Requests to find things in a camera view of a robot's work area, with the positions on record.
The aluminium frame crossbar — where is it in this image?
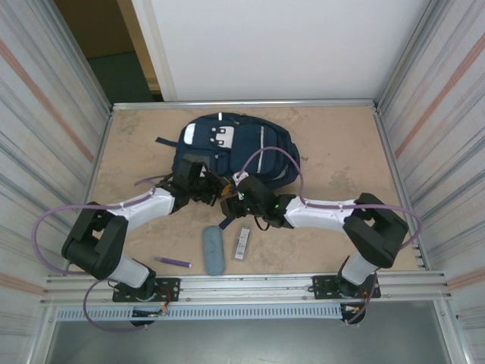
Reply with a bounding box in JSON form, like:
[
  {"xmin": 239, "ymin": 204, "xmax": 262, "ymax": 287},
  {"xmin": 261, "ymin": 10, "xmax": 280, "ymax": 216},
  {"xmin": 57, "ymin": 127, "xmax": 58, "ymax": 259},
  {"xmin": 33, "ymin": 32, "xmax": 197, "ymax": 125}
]
[{"xmin": 111, "ymin": 99, "xmax": 380, "ymax": 111}]

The aluminium frame side rail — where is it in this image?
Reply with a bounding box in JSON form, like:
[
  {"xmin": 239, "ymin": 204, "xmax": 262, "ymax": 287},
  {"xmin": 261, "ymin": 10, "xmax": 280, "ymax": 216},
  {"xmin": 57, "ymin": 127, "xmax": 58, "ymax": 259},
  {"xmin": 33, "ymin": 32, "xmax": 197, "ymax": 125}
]
[
  {"xmin": 373, "ymin": 108, "xmax": 433, "ymax": 271},
  {"xmin": 67, "ymin": 108, "xmax": 114, "ymax": 275}
]

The white door frame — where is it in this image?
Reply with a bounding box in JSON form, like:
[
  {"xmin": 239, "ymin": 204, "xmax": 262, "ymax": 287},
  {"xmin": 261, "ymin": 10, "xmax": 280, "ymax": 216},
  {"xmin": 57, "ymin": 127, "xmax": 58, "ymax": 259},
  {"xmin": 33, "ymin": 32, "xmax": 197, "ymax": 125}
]
[{"xmin": 130, "ymin": 0, "xmax": 178, "ymax": 102}]

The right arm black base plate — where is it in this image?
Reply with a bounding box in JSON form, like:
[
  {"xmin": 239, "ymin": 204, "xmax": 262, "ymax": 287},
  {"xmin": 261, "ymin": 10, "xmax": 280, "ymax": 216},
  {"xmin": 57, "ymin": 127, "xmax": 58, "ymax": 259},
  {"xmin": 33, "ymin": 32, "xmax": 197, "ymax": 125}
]
[{"xmin": 310, "ymin": 275, "xmax": 381, "ymax": 303}]

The grey slotted cable duct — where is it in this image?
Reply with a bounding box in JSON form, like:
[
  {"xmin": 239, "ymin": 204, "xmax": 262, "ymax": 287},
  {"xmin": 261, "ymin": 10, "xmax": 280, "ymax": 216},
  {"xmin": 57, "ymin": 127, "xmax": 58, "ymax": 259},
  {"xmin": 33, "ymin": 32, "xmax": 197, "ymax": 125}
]
[{"xmin": 55, "ymin": 305, "xmax": 344, "ymax": 322}]

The purple pen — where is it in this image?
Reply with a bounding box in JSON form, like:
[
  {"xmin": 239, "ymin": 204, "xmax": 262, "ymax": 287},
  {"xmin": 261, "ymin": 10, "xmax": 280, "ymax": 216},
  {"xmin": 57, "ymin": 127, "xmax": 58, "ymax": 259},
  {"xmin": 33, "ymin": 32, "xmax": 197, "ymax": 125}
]
[{"xmin": 153, "ymin": 256, "xmax": 192, "ymax": 268}]

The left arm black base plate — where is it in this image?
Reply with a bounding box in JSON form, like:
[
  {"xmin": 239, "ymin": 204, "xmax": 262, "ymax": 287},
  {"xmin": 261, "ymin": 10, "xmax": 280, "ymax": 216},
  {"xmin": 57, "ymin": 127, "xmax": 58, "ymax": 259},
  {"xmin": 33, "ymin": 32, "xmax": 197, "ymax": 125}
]
[{"xmin": 112, "ymin": 277, "xmax": 181, "ymax": 303}]

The clear pen refill pack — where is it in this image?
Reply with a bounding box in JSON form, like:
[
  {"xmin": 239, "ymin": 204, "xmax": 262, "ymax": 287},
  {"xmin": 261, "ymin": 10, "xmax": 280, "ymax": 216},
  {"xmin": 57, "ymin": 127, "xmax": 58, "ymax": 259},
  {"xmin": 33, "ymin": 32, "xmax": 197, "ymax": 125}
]
[{"xmin": 233, "ymin": 223, "xmax": 252, "ymax": 261}]

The grey metal panel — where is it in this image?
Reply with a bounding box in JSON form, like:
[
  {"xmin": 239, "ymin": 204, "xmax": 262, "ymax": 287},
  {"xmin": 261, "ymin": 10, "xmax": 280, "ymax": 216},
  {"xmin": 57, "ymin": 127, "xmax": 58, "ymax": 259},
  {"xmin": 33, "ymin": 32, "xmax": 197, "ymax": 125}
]
[{"xmin": 45, "ymin": 321, "xmax": 455, "ymax": 364}]

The grey blue glasses case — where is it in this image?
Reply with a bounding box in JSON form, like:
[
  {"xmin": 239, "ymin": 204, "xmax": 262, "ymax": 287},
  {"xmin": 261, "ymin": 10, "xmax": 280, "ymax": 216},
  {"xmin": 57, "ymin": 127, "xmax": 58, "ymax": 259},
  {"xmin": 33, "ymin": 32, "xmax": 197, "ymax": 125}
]
[{"xmin": 202, "ymin": 225, "xmax": 225, "ymax": 275}]

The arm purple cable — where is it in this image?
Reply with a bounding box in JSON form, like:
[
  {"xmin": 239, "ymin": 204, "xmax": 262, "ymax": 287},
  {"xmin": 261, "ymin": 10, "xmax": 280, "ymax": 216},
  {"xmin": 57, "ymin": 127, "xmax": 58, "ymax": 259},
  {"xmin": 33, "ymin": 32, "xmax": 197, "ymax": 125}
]
[
  {"xmin": 33, "ymin": 174, "xmax": 171, "ymax": 334},
  {"xmin": 242, "ymin": 146, "xmax": 424, "ymax": 326}
]

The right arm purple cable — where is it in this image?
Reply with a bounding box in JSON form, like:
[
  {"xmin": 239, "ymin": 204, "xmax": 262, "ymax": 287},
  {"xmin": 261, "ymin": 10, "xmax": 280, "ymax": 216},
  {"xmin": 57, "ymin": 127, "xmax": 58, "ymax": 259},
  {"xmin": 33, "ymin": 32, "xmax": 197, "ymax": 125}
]
[{"xmin": 242, "ymin": 146, "xmax": 424, "ymax": 326}]

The navy blue white backpack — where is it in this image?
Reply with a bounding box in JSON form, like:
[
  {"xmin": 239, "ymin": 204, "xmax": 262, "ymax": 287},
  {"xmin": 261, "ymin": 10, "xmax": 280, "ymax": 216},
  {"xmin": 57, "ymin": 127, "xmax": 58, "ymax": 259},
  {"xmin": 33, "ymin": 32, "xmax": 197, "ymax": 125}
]
[{"xmin": 154, "ymin": 111, "xmax": 303, "ymax": 231}]

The aluminium mounting rail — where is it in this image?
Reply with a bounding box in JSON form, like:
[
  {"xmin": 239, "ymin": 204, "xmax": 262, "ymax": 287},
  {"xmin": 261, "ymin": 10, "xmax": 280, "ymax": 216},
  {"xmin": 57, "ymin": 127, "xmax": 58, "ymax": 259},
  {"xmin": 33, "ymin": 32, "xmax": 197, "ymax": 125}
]
[{"xmin": 44, "ymin": 269, "xmax": 455, "ymax": 306}]

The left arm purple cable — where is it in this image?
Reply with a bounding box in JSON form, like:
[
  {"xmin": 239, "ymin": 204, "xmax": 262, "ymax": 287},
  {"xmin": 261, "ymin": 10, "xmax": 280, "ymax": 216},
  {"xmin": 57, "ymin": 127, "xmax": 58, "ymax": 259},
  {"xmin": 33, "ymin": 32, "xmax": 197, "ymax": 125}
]
[{"xmin": 33, "ymin": 174, "xmax": 171, "ymax": 334}]

